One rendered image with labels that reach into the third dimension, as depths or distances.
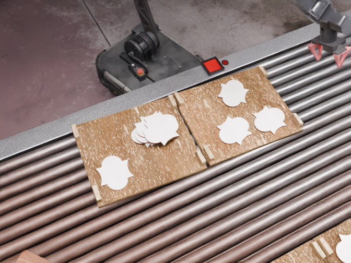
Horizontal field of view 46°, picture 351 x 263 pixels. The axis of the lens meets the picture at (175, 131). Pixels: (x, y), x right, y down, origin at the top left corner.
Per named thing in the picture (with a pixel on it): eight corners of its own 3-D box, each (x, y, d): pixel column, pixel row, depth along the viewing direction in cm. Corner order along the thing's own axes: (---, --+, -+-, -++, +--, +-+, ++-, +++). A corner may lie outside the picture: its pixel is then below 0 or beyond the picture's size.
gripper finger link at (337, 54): (335, 60, 155) (335, 37, 149) (351, 65, 149) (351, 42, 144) (322, 67, 152) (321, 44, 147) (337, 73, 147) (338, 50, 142)
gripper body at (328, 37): (323, 37, 154) (323, 18, 149) (346, 44, 146) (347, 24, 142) (311, 44, 152) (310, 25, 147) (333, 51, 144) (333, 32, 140)
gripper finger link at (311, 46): (320, 55, 160) (319, 32, 154) (335, 60, 154) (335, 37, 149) (307, 62, 158) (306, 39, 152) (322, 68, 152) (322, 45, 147)
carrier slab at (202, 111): (171, 96, 169) (171, 94, 168) (257, 68, 180) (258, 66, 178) (210, 167, 153) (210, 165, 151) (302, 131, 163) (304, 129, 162)
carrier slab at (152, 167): (71, 128, 159) (70, 126, 158) (170, 98, 169) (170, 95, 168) (98, 208, 142) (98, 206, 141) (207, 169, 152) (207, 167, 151)
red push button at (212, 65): (202, 64, 180) (203, 62, 179) (214, 60, 182) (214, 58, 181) (209, 74, 177) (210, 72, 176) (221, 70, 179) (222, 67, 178)
